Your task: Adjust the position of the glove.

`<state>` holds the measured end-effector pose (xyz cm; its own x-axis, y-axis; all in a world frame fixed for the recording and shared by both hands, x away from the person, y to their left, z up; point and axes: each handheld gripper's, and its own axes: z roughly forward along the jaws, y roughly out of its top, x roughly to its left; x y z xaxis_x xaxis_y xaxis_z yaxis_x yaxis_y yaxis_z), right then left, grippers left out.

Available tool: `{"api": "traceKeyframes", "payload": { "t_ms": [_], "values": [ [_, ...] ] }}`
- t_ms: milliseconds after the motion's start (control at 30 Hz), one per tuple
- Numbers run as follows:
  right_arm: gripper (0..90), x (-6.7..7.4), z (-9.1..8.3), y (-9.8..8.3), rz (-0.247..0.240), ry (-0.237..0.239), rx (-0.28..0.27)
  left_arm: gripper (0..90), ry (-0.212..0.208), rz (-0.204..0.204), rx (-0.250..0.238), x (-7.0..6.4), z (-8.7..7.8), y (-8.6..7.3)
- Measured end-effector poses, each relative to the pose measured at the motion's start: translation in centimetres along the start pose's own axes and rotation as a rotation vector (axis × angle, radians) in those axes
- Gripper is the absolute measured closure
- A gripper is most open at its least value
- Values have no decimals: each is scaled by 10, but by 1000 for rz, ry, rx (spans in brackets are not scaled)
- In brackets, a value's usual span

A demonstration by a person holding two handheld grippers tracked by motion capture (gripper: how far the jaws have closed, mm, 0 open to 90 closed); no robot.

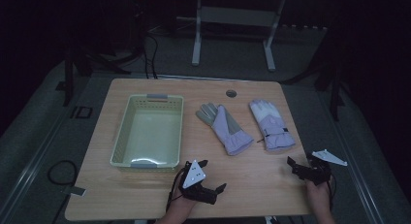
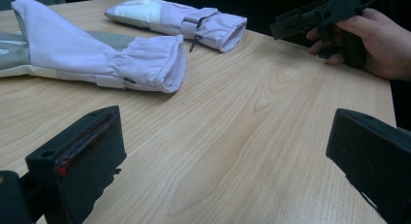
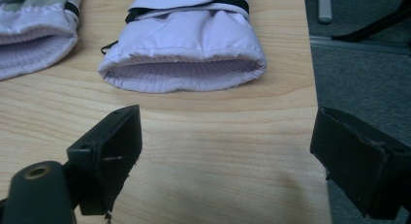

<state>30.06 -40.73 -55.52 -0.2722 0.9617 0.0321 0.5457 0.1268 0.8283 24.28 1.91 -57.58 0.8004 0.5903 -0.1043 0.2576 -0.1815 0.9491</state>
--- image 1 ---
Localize black hanging cables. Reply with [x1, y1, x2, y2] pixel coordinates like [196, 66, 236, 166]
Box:
[141, 32, 160, 80]

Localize pale green plastic basket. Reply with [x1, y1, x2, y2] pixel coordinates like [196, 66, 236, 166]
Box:
[110, 93, 185, 173]

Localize lilac and white glove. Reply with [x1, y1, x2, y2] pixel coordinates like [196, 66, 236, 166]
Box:
[248, 99, 297, 152]

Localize lilac glove with gray palm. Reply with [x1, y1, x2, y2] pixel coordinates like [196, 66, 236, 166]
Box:
[195, 102, 255, 157]

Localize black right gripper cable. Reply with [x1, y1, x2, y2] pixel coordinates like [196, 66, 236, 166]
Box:
[326, 173, 337, 212]

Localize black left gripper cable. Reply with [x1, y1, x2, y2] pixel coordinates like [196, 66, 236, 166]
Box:
[165, 162, 192, 213]

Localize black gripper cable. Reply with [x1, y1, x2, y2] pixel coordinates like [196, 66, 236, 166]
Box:
[165, 162, 192, 213]
[326, 173, 337, 212]

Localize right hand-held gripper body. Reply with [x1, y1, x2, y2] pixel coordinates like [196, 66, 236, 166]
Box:
[293, 148, 348, 186]

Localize black tripod stand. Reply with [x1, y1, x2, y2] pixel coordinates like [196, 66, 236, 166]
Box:
[54, 0, 147, 108]

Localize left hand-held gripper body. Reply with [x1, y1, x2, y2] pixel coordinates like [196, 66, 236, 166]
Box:
[178, 159, 218, 206]

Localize dark metal stand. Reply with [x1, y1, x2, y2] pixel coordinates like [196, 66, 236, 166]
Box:
[280, 21, 355, 122]

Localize person's left hand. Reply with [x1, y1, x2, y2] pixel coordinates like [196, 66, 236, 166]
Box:
[167, 188, 199, 217]

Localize white metal desk frame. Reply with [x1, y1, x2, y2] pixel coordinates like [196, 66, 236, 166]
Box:
[176, 0, 287, 73]

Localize gray tape piece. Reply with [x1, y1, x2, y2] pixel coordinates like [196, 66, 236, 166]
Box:
[62, 185, 87, 198]

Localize person's right hand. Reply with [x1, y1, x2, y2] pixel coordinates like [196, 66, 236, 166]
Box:
[304, 178, 333, 216]

